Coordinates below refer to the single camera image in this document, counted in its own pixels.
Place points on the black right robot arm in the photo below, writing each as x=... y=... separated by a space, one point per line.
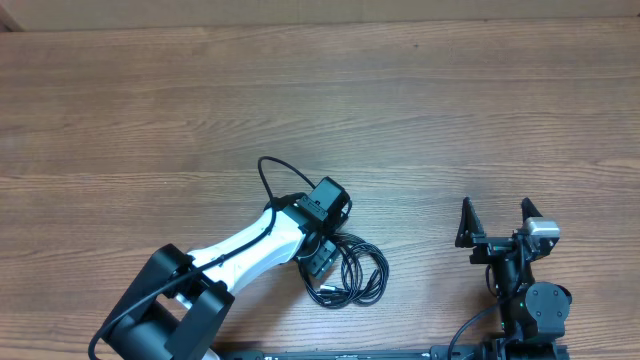
x=532 y=313

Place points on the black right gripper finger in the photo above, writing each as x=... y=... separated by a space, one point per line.
x=529 y=210
x=470 y=232

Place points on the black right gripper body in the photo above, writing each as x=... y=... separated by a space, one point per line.
x=488 y=250

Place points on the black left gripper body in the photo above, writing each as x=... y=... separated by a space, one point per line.
x=320 y=260

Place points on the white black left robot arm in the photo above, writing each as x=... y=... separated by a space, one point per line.
x=178 y=301

